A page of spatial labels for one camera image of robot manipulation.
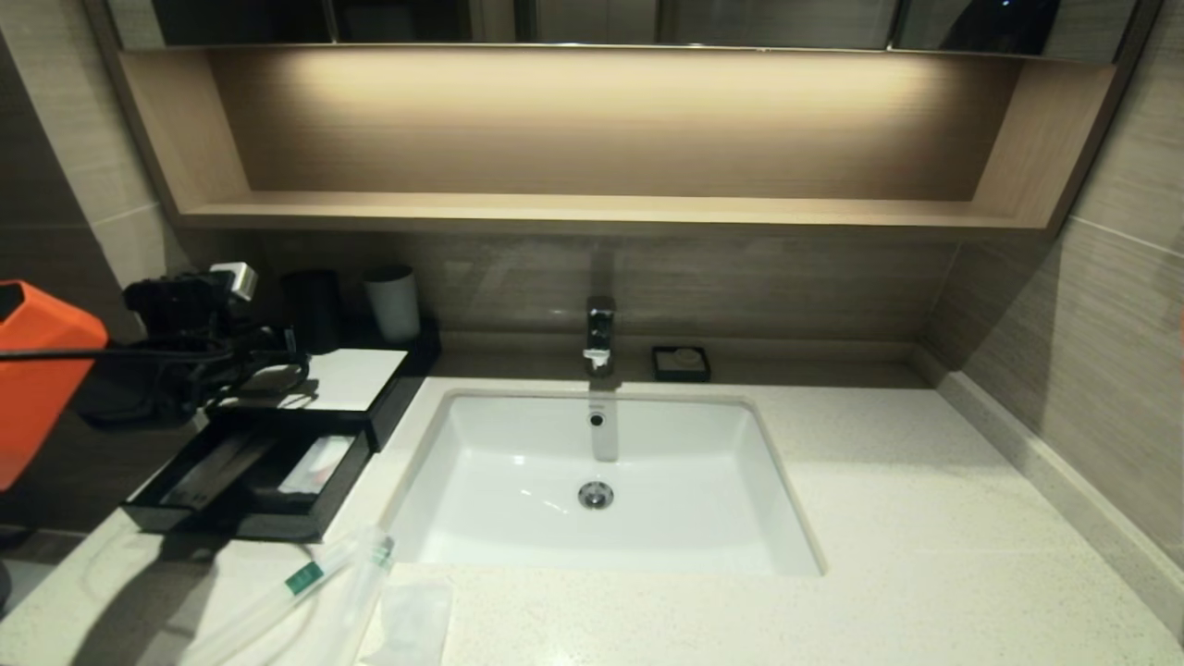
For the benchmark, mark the mirror cabinet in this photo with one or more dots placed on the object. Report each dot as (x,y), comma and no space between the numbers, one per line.
(740,20)

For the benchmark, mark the black amenity box with drawer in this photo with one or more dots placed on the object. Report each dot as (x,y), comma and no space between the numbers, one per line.
(365,379)

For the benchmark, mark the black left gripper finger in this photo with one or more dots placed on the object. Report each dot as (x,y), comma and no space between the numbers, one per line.
(283,337)
(285,361)

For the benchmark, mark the white ceramic sink basin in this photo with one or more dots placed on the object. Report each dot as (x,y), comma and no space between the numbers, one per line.
(684,499)

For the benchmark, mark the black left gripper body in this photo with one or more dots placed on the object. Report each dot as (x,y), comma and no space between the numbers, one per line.
(217,347)

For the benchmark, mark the black plastic cup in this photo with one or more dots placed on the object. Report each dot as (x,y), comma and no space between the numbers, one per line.
(314,310)

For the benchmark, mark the black square soap dish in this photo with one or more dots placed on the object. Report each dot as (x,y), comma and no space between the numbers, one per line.
(661,368)

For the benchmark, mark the orange and black left arm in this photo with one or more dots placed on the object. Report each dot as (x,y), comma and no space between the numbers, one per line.
(42,370)

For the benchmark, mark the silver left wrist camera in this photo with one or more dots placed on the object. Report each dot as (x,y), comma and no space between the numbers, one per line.
(234,281)

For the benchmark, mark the chrome sink drain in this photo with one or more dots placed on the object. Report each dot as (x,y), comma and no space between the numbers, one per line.
(597,495)

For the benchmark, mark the wooden wall shelf niche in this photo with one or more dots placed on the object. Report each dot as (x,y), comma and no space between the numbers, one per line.
(601,211)

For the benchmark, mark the packaged toothbrush with green label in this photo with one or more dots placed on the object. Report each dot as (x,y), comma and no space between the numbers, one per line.
(303,577)

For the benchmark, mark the translucent dental kit packet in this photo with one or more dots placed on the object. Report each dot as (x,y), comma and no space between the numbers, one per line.
(217,472)

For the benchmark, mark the round beige soap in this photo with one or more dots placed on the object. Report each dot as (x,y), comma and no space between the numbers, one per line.
(685,356)

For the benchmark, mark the grey plastic cup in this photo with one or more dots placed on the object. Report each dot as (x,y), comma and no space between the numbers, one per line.
(393,305)

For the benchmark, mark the white packet in drawer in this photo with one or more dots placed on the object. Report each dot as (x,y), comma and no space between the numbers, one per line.
(316,464)

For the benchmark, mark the chrome faucet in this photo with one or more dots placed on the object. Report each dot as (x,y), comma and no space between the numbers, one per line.
(599,331)

